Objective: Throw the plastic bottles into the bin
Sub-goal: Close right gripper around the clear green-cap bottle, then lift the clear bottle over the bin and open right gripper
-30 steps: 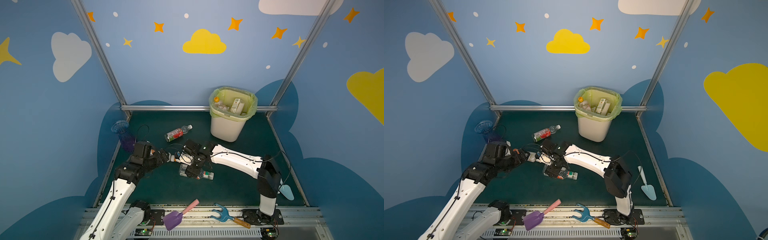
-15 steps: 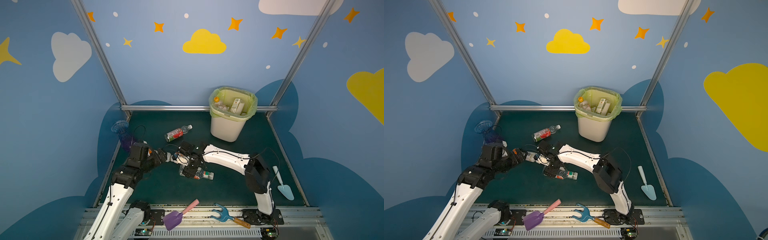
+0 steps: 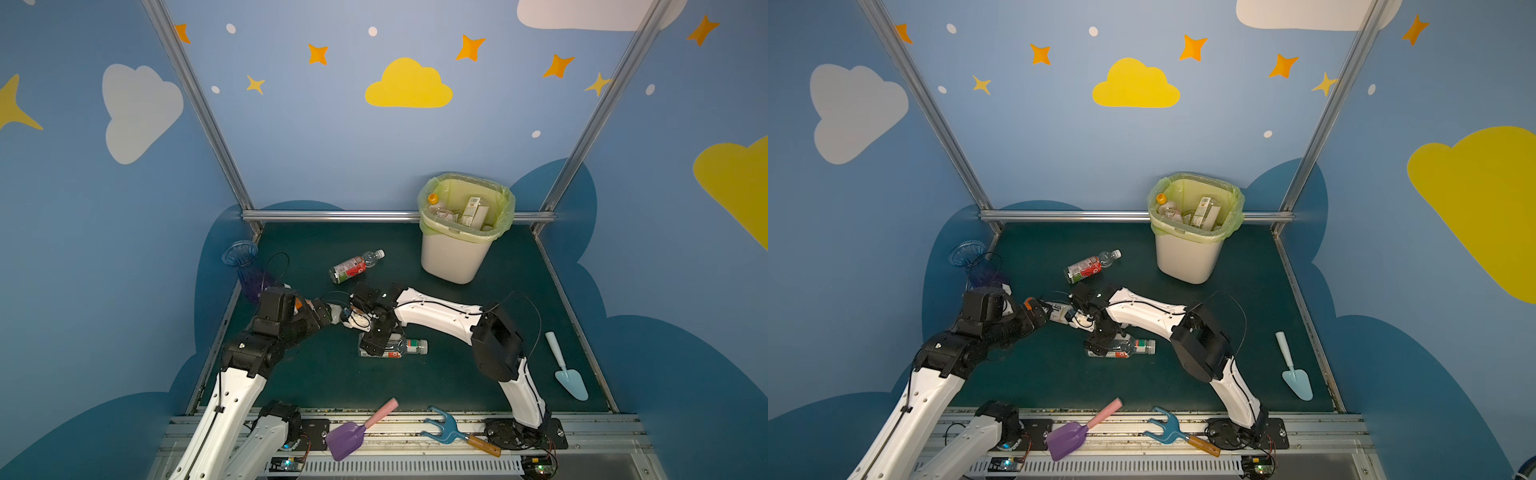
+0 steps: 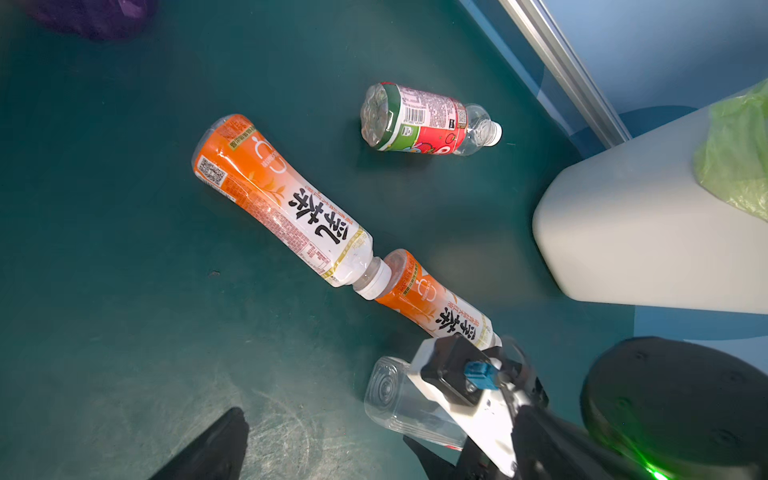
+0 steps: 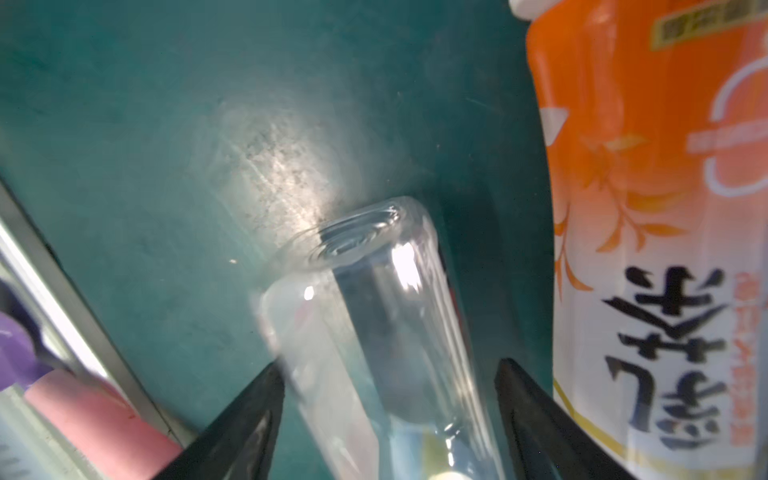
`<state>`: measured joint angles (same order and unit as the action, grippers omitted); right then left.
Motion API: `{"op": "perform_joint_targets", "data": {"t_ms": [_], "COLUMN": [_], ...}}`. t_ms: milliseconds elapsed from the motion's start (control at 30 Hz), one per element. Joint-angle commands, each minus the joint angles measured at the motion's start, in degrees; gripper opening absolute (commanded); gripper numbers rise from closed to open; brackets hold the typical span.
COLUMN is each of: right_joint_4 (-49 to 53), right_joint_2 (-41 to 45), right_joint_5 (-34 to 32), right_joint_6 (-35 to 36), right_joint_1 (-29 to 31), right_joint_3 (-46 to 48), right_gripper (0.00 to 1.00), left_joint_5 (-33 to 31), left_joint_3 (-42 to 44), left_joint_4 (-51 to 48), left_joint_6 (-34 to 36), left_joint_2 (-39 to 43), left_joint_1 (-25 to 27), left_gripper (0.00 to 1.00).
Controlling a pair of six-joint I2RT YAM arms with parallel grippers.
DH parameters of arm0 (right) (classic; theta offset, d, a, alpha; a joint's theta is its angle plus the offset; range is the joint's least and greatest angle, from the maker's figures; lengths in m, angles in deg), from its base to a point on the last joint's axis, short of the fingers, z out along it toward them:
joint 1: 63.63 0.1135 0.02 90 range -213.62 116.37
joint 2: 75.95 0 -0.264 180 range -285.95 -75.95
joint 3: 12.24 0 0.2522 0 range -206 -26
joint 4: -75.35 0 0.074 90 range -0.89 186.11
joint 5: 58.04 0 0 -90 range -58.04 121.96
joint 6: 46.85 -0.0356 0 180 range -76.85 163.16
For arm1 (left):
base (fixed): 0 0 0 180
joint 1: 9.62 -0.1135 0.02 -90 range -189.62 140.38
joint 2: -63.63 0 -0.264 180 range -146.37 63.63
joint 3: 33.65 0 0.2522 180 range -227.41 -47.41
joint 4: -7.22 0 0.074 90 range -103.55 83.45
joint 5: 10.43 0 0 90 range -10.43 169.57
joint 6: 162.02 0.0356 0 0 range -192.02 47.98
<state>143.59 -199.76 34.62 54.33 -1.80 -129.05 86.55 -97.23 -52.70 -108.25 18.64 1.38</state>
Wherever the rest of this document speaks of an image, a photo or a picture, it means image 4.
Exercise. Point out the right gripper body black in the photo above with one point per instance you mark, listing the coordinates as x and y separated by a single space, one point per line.
472 464

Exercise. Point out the orange label white bottle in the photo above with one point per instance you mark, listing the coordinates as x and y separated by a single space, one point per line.
417 295

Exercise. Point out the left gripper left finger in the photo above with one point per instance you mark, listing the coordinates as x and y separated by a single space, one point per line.
217 453

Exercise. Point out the aluminium frame rear rail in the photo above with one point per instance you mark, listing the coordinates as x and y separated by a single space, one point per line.
541 31

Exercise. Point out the clear bottle red green label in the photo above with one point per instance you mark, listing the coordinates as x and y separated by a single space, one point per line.
395 403

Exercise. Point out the white trash bin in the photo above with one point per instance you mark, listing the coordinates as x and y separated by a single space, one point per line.
633 226

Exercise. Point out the purple plastic vase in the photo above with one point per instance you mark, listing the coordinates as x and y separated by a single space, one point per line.
97 20

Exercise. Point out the green bin liner bag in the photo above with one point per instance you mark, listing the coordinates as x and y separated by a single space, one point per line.
732 163

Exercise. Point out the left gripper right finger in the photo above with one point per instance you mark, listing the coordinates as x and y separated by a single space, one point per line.
547 447

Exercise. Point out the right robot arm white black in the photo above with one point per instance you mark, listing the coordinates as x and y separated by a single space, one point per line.
651 408

